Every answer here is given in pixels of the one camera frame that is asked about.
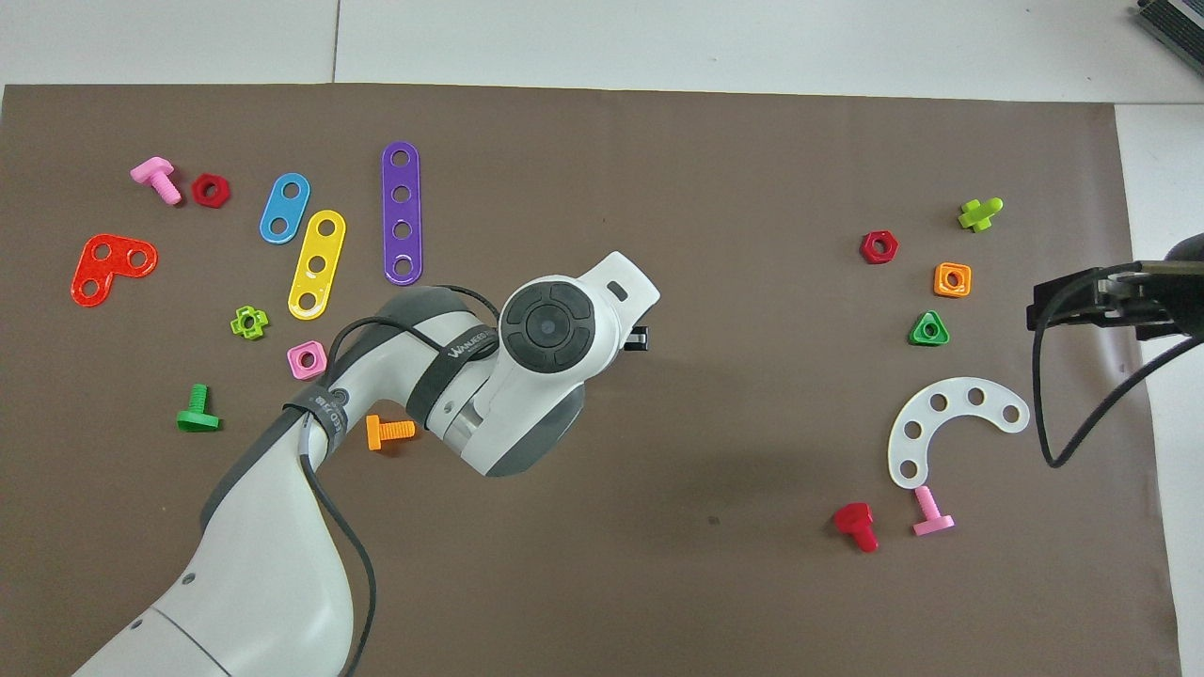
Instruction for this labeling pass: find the pink plastic screw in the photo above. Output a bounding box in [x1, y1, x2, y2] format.
[130, 156, 182, 206]
[912, 485, 956, 537]

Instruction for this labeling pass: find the blue two-hole plate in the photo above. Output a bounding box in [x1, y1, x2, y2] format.
[259, 173, 311, 244]

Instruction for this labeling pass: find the pink square plastic nut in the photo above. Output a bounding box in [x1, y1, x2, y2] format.
[287, 340, 328, 381]

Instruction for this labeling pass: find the orange plastic screw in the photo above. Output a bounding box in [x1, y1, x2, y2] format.
[365, 414, 416, 451]

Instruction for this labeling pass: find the brown paper table mat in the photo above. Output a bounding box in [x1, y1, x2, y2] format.
[0, 83, 1181, 677]

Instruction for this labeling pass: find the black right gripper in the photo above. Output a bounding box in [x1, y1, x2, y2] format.
[1027, 233, 1204, 342]

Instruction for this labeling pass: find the orange heart three-hole plate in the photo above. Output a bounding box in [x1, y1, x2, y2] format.
[71, 233, 159, 308]

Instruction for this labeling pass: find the red plastic screw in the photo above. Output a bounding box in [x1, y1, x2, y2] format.
[832, 502, 880, 554]

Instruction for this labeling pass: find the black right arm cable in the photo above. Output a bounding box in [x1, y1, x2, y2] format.
[1032, 268, 1204, 468]

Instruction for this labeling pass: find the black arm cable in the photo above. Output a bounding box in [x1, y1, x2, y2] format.
[299, 284, 504, 677]
[1032, 268, 1204, 468]

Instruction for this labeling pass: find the green plastic screw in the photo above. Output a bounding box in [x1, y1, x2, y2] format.
[176, 383, 222, 433]

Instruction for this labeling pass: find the lime cross-head plastic screw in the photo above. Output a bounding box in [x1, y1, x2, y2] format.
[958, 197, 1005, 233]

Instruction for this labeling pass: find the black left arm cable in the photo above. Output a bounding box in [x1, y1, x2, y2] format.
[299, 284, 504, 677]

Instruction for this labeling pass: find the dark ribbed device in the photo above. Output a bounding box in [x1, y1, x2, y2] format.
[1133, 0, 1204, 53]

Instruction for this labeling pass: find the yellow three-hole plate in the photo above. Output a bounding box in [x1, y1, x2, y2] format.
[287, 210, 347, 321]

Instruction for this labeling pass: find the white curved five-hole plate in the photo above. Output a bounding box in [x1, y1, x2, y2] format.
[887, 377, 1031, 491]

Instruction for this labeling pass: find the purple four-hole plate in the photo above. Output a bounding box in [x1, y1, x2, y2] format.
[381, 141, 423, 286]

